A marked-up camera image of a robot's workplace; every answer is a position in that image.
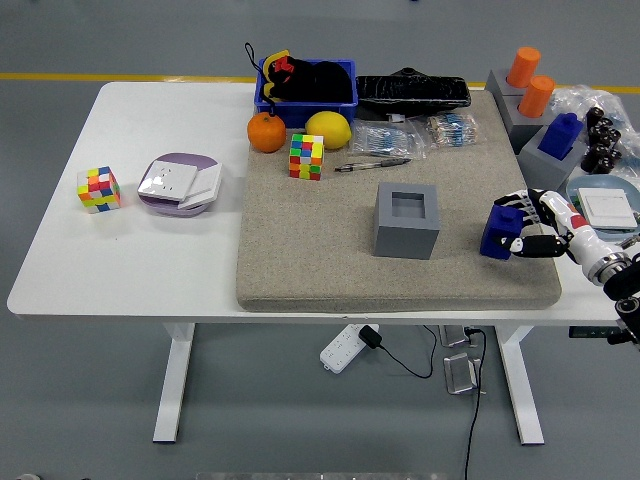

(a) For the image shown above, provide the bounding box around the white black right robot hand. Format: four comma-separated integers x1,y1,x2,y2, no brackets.
492,187,619,269

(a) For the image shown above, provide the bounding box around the blue square seal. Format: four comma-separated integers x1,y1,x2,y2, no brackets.
537,112,585,161
479,202,527,261

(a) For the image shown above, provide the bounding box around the grey square seal holder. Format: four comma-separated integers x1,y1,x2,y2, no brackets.
516,124,587,194
372,182,442,260

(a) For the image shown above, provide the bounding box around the orange cylinder seal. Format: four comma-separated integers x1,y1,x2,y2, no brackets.
517,75,555,119
507,46,542,89

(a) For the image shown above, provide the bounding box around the light blue plate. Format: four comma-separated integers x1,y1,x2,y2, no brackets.
564,173,640,245

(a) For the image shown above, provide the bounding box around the clear plastic bag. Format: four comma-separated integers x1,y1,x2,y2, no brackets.
549,83,640,179

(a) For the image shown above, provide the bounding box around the black table control panel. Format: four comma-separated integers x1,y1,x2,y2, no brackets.
568,325,621,340

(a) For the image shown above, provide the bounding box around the clear bag of brown resistors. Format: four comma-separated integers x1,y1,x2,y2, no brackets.
417,112,487,150

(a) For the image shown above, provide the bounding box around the white table leg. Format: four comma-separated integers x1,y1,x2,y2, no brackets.
496,325,545,446
152,322,197,444

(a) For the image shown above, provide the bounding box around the black wrapped long object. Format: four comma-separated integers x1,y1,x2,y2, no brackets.
354,66,472,120

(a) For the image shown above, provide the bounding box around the grey ballpoint pen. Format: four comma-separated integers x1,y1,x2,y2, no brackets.
333,157,413,174

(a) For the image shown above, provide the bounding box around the clear bag of blue resistors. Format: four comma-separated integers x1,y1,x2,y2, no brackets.
348,119,430,161

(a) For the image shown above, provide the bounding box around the black power adapter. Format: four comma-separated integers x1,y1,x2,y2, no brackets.
358,324,383,350

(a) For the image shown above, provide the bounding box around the yellow lemon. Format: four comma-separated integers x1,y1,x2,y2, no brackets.
305,110,352,150

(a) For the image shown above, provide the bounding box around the grey-brown mat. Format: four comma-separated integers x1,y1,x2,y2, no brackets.
234,89,562,314

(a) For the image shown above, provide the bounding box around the blue plastic bin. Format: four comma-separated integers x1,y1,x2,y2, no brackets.
253,58,359,125

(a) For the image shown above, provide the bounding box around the multicolour puzzle cube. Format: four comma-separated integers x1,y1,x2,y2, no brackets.
288,132,326,182
76,166,122,215

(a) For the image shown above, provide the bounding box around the white power strip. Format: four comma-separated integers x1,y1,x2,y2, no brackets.
319,323,374,375

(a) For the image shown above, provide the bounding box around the black cloth pouch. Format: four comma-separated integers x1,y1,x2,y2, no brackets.
287,58,353,104

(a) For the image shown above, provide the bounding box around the orange fruit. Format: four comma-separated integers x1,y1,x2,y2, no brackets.
246,111,287,154

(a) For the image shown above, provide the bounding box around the purple plate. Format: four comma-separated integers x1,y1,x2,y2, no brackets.
136,152,223,219

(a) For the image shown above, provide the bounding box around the white wall switch panel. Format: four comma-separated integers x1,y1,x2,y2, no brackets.
177,162,224,210
575,187,639,232

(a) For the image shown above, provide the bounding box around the black power cable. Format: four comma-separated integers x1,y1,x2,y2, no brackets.
462,327,488,480

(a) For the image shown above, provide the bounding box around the silver metal bracket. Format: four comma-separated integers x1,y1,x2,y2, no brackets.
443,352,484,396
438,324,474,349

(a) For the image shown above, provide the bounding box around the black adapter cable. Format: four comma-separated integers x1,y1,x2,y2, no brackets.
377,324,439,380

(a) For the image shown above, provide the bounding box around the yellow red black strapped toy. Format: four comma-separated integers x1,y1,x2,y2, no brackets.
243,42,296,106

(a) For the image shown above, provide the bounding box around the white wall socket panel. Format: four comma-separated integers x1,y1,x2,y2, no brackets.
137,160,200,203

